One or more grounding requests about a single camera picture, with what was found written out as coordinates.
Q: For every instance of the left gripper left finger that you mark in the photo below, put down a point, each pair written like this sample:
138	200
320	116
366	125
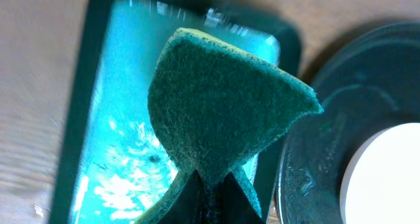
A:
188	206

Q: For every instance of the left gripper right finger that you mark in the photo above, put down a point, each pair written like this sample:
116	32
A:
235	207

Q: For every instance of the green yellow sponge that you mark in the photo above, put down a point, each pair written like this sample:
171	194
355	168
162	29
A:
213	107

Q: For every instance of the white plate with stain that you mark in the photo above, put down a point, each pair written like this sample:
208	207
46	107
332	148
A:
381	181

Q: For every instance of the rectangular black water tray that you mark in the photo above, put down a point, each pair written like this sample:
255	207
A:
112	167

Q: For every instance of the round black tray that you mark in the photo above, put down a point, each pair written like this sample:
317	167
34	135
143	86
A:
369	85

